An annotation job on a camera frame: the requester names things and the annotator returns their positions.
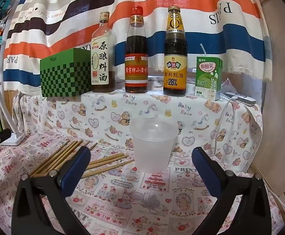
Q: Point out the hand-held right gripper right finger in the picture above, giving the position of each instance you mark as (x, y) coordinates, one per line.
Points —
(203, 166)

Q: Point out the pink patterned tablecloth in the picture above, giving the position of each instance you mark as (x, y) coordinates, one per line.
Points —
(142, 200)

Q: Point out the brown wooden board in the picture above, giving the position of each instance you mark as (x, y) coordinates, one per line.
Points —
(277, 102)

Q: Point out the translucent plastic cup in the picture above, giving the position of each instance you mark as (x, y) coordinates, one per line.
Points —
(152, 151)

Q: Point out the clear drinking straw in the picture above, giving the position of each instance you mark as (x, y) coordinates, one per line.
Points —
(203, 50)

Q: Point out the bear printed white cloth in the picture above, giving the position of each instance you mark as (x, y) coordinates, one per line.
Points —
(95, 117)

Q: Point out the cooking wine glass bottle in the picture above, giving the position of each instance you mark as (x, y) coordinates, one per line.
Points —
(102, 61)

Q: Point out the red cap sesame oil bottle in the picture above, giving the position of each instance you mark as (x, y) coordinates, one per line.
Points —
(136, 53)

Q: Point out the yellow label oyster sauce bottle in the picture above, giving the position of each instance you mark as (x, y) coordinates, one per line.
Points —
(174, 53)

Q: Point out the bunch of wooden chopsticks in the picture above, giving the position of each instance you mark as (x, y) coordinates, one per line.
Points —
(49, 164)

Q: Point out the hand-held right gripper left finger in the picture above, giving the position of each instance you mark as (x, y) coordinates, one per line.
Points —
(76, 166)

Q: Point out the white desk lamp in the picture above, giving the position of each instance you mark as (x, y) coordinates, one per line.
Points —
(12, 139)

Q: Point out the green checkered box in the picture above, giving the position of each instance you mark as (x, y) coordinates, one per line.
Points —
(66, 78)

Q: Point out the green milk drink carton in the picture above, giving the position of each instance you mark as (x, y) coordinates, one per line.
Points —
(206, 78)

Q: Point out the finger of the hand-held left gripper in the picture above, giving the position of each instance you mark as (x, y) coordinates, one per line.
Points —
(2, 135)

